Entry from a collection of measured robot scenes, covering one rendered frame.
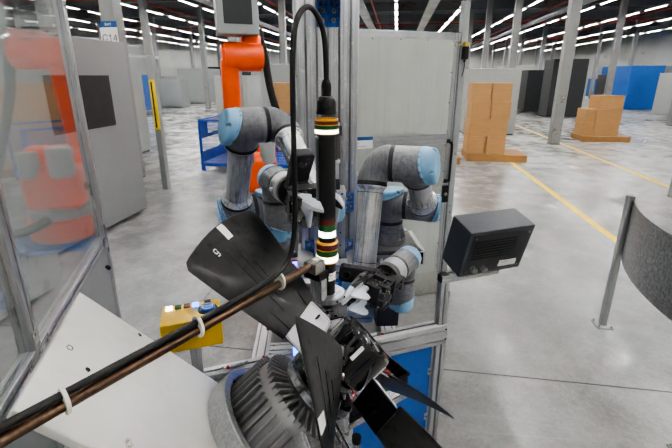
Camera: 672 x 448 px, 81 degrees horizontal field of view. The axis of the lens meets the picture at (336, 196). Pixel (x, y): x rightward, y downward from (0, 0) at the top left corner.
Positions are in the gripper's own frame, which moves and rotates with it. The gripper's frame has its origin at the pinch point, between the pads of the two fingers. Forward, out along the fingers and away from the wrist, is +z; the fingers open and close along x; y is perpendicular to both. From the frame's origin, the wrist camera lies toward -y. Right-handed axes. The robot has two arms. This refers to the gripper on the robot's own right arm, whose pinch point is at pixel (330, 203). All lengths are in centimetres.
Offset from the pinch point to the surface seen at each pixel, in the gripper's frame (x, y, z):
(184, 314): 24, 40, -42
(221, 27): -74, -76, -391
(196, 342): 23, 47, -38
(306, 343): 17.2, 7.0, 27.2
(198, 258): 24.5, 5.9, -0.4
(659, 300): -200, 87, -18
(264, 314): 15.0, 17.4, 3.3
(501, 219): -77, 23, -22
